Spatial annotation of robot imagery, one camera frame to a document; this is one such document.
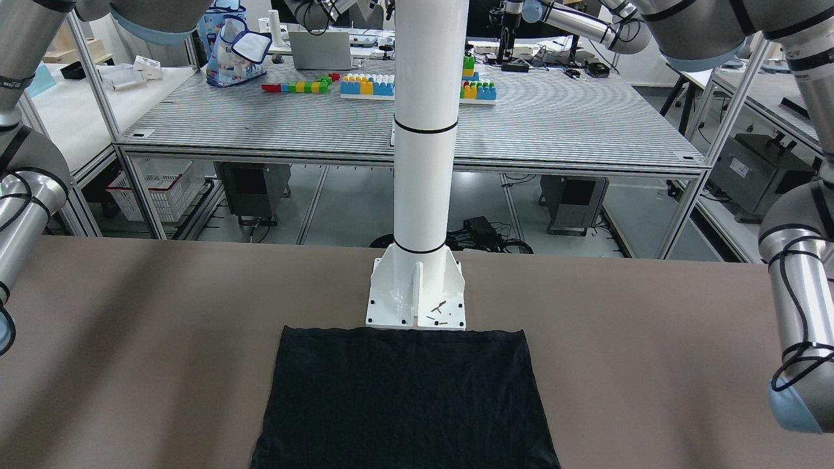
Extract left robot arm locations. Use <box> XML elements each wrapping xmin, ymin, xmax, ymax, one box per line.
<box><xmin>635</xmin><ymin>1</ymin><xmax>833</xmax><ymax>434</ymax></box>

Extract grey control box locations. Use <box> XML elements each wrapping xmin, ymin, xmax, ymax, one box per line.
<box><xmin>710</xmin><ymin>134</ymin><xmax>816</xmax><ymax>223</ymax></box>

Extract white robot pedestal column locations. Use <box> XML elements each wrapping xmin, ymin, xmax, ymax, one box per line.
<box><xmin>364</xmin><ymin>1</ymin><xmax>468</xmax><ymax>330</ymax></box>

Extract silver laptop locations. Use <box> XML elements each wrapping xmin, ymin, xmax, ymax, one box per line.
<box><xmin>288</xmin><ymin>31</ymin><xmax>352</xmax><ymax>72</ymax></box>

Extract toy brick set green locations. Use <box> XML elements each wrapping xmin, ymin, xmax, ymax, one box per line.
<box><xmin>459</xmin><ymin>55</ymin><xmax>498</xmax><ymax>105</ymax></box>

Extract black printed t-shirt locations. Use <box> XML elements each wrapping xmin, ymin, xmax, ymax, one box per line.
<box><xmin>250</xmin><ymin>326</ymin><xmax>561</xmax><ymax>468</ymax></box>

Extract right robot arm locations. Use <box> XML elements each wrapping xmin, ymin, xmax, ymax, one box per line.
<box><xmin>1</xmin><ymin>1</ymin><xmax>210</xmax><ymax>304</ymax></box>

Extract white plastic basket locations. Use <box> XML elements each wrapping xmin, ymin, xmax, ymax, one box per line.
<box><xmin>106</xmin><ymin>158</ymin><xmax>205</xmax><ymax>223</ymax></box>

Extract toy brick set blue yellow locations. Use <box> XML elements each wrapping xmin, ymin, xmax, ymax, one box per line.
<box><xmin>339</xmin><ymin>74</ymin><xmax>394</xmax><ymax>100</ymax></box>

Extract striped work table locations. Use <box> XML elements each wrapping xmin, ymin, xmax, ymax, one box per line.
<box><xmin>119</xmin><ymin>59</ymin><xmax>708</xmax><ymax>179</ymax></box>

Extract blue white bag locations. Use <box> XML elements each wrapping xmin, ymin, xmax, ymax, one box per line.
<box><xmin>197</xmin><ymin>1</ymin><xmax>272</xmax><ymax>88</ymax></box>

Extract toy brick row coloured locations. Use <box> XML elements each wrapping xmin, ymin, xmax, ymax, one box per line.
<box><xmin>260</xmin><ymin>72</ymin><xmax>341</xmax><ymax>94</ymax></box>

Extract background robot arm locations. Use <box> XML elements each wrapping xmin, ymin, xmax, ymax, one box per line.
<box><xmin>499</xmin><ymin>1</ymin><xmax>652</xmax><ymax>55</ymax></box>

